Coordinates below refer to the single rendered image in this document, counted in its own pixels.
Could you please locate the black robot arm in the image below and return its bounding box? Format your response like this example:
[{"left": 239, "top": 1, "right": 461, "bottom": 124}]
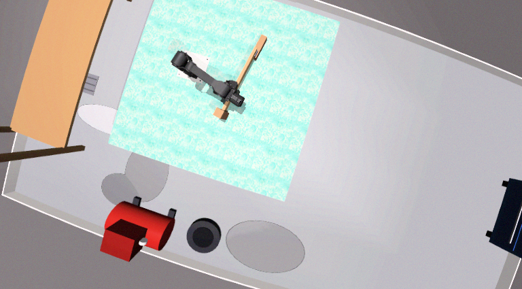
[{"left": 170, "top": 51, "right": 244, "bottom": 107}]

